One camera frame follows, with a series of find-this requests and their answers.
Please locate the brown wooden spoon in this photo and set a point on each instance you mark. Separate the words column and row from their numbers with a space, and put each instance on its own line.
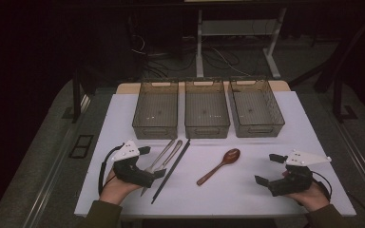
column 221, row 165

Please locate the person's right hand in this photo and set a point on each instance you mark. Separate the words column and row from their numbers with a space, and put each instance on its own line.
column 310, row 198

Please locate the smoky clear plastic bin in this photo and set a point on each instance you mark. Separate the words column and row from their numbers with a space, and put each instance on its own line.
column 255, row 106
column 206, row 107
column 156, row 107

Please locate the person's left hand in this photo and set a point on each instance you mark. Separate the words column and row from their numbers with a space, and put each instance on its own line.
column 115, row 190

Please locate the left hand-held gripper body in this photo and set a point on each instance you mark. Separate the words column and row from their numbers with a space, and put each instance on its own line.
column 130, row 171

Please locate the white metal stand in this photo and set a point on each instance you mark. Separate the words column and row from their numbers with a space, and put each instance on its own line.
column 234, row 28

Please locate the metal floor rail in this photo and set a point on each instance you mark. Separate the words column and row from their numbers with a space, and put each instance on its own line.
column 53, row 164
column 361, row 164

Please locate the white board table cover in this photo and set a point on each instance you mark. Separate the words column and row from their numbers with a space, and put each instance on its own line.
column 228, row 196

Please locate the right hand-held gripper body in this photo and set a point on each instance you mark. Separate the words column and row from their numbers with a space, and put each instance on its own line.
column 293, row 180

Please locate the metal knife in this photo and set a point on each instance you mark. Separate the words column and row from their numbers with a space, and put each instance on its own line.
column 171, row 155

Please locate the black chopstick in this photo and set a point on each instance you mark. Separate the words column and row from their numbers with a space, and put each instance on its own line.
column 172, row 171
column 169, row 171

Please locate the black metal stand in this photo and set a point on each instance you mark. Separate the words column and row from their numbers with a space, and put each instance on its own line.
column 339, row 79
column 76, row 95

